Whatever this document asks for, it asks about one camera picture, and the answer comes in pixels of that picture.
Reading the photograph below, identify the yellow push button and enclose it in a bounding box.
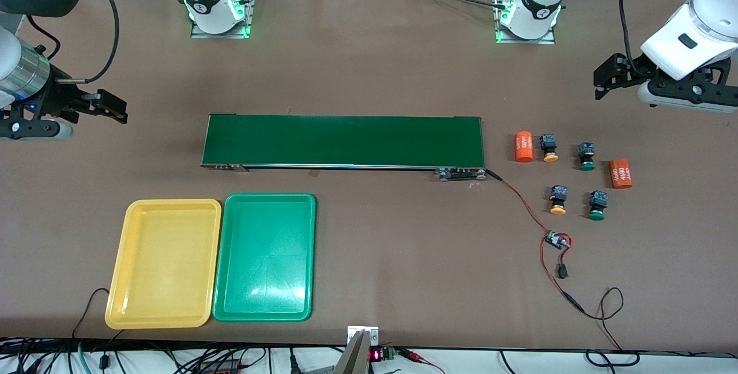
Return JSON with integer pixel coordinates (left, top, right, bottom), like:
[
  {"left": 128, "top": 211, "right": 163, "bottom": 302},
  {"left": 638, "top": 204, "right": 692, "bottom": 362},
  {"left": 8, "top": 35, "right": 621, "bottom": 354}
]
[
  {"left": 539, "top": 134, "right": 559, "bottom": 163},
  {"left": 549, "top": 185, "right": 569, "bottom": 216}
]

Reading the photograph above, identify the orange 4680 battery cylinder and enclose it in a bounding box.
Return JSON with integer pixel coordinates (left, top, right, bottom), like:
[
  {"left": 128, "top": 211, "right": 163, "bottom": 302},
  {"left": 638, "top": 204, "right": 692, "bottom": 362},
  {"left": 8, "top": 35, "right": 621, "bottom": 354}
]
[
  {"left": 610, "top": 158, "right": 633, "bottom": 189},
  {"left": 515, "top": 131, "right": 533, "bottom": 163}
]

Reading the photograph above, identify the yellow plastic tray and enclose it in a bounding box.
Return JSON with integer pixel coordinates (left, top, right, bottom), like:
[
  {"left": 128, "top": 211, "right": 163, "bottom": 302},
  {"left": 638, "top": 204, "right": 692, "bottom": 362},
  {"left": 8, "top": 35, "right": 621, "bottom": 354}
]
[{"left": 105, "top": 199, "right": 223, "bottom": 330}]

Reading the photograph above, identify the small circuit board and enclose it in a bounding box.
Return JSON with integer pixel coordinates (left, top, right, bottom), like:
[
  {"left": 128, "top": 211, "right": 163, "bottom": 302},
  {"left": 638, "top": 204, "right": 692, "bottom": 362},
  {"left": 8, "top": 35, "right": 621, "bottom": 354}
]
[{"left": 546, "top": 230, "right": 573, "bottom": 251}]

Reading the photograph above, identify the green plastic tray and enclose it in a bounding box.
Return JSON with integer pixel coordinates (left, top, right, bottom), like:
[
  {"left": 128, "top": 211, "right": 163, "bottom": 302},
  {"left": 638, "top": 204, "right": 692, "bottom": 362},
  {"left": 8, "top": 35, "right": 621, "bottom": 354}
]
[{"left": 212, "top": 192, "right": 317, "bottom": 322}]

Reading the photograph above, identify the green conveyor belt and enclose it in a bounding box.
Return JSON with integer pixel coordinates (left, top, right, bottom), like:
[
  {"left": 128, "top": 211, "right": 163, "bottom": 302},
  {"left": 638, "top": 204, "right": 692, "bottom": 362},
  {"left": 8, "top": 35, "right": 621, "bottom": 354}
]
[{"left": 200, "top": 114, "right": 488, "bottom": 182}]

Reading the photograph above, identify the red clip lead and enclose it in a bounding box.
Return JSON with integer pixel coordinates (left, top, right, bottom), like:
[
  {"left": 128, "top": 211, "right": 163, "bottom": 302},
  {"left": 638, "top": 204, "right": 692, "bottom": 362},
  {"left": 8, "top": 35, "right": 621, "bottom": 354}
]
[{"left": 398, "top": 348, "right": 445, "bottom": 374}]

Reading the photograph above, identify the grey metal bar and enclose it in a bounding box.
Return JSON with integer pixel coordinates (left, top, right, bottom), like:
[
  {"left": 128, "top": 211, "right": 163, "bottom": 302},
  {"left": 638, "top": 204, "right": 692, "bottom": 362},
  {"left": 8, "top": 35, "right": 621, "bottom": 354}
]
[{"left": 333, "top": 331, "right": 370, "bottom": 374}]

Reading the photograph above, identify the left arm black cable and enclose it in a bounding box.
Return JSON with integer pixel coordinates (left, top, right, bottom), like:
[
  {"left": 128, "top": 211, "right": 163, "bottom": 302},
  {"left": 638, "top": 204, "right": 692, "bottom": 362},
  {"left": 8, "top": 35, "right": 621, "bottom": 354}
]
[{"left": 620, "top": 0, "right": 655, "bottom": 75}]

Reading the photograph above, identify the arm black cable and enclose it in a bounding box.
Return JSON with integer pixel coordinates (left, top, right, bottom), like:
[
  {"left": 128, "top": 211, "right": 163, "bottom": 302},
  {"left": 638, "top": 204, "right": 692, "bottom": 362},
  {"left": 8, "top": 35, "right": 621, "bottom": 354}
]
[
  {"left": 620, "top": 0, "right": 655, "bottom": 75},
  {"left": 75, "top": 0, "right": 120, "bottom": 84}
]

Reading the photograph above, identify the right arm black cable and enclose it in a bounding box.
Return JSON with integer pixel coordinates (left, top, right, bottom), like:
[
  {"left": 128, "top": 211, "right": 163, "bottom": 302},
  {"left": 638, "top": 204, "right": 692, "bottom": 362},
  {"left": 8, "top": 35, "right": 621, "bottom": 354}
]
[{"left": 75, "top": 0, "right": 120, "bottom": 84}]

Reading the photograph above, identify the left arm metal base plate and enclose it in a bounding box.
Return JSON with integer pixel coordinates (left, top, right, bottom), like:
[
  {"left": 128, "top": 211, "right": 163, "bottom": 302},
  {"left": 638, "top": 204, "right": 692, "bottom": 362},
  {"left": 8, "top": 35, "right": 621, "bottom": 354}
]
[{"left": 494, "top": 0, "right": 557, "bottom": 45}]

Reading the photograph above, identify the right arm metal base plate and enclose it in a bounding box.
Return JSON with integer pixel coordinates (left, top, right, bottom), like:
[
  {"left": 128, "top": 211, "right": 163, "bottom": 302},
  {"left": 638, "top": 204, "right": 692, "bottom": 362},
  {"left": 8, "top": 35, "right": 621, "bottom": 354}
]
[{"left": 190, "top": 0, "right": 258, "bottom": 39}]

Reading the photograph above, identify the thin black looped cable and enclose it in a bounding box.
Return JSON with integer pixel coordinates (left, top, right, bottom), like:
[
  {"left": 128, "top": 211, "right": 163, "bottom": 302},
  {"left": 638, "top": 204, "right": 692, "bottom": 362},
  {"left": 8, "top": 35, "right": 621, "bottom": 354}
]
[{"left": 579, "top": 288, "right": 624, "bottom": 352}]

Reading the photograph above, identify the black cable loop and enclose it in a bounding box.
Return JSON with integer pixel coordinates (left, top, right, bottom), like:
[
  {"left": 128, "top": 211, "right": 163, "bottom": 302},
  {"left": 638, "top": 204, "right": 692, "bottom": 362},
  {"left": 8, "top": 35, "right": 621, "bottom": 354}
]
[{"left": 585, "top": 350, "right": 641, "bottom": 368}]

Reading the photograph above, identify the small metal bracket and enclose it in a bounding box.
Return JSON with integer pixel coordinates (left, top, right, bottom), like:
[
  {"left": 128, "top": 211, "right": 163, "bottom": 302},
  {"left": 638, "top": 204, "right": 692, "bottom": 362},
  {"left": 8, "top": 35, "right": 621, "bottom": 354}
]
[{"left": 347, "top": 326, "right": 379, "bottom": 346}]

